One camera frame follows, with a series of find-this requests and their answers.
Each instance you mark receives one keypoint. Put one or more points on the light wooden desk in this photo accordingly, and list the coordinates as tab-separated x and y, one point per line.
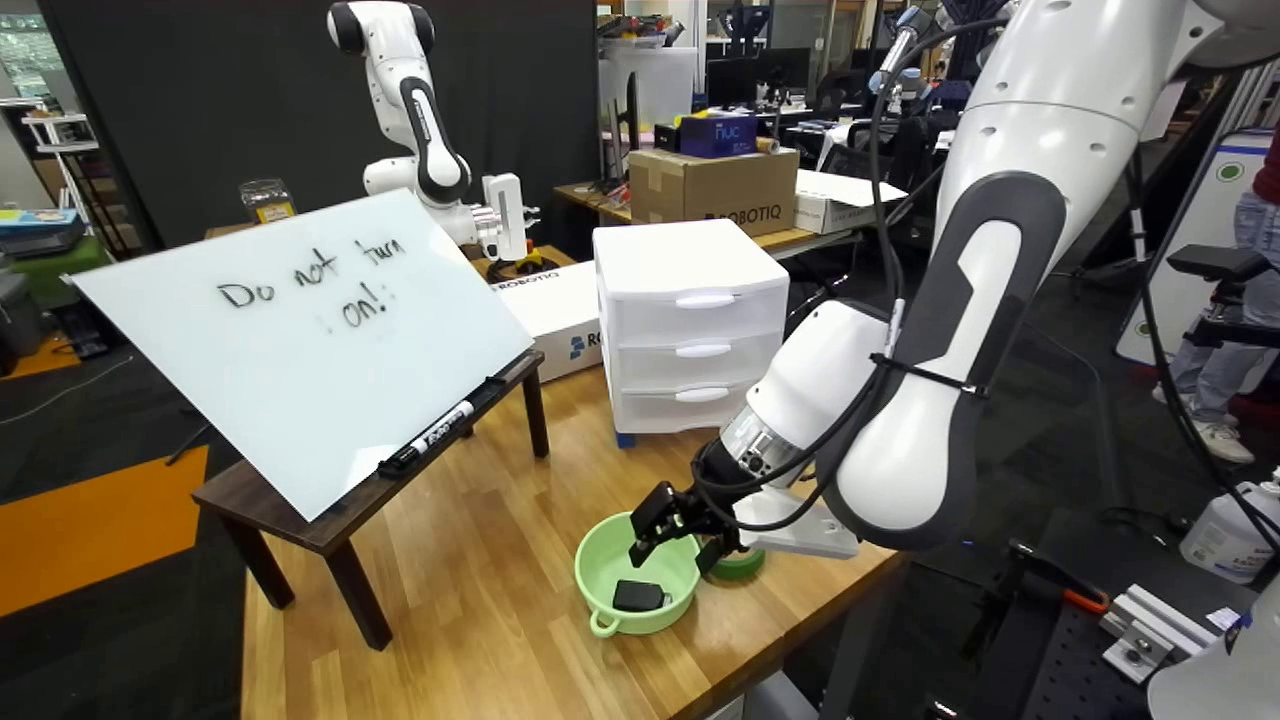
587	201

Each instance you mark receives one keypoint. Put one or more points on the white plastic jug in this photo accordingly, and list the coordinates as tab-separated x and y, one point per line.
1234	534

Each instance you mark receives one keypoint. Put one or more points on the black partition panel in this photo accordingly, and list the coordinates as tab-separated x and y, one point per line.
203	94

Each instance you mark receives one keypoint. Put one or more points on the large brown cardboard box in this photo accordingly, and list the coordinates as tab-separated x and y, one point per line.
706	184

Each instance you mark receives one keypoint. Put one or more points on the white idle gripper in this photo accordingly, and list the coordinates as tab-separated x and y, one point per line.
506	214

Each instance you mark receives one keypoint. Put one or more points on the white whiteboard with writing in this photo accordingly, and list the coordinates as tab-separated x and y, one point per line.
295	347

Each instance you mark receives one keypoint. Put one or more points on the white panel green logo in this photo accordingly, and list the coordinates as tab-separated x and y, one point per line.
1175	223

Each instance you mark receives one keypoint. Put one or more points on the white black idle robot arm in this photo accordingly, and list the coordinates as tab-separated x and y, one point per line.
402	82

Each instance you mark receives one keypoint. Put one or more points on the white rounded cover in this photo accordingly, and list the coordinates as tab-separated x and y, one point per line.
1224	673

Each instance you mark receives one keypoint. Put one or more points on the light green plastic bowl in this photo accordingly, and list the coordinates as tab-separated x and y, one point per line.
600	564

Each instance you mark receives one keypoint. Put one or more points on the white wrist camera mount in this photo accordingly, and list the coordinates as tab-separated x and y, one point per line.
803	534

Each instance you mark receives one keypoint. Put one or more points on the long aluminium extrusion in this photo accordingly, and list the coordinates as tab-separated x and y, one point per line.
1160	626

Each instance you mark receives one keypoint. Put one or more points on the small black object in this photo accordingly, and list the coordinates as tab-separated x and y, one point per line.
638	594

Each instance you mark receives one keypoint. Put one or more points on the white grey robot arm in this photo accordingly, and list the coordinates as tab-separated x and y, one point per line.
1040	135

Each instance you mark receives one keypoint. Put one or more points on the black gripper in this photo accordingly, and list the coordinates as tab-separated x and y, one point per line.
726	487

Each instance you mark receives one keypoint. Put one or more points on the white plastic drawer unit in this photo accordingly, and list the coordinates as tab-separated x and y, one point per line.
687	333

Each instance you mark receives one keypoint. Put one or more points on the black whiteboard marker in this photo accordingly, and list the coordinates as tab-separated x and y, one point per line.
427	442

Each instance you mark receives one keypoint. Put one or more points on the person in jeans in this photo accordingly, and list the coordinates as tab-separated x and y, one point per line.
1234	360

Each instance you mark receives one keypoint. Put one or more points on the black perforated breadboard plate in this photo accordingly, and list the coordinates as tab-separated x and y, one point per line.
1065	665

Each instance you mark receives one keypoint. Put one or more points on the dark blue box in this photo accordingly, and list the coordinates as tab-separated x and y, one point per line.
706	135

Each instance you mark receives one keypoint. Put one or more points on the green tape roll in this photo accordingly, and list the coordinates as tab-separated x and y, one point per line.
744	564

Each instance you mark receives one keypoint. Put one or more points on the small dark wooden table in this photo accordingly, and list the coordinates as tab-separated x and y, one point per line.
359	602

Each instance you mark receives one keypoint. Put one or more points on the white shelf rack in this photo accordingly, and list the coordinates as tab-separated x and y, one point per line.
62	160

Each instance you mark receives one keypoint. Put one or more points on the black stool seat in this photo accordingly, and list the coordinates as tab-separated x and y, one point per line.
1223	261

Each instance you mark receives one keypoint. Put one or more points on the clear glass jar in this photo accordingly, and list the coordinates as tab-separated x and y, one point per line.
266	201

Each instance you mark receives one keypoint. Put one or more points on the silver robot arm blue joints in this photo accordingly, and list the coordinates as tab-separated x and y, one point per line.
903	53

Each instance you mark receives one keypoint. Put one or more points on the green storage bin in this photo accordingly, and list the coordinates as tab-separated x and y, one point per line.
53	261

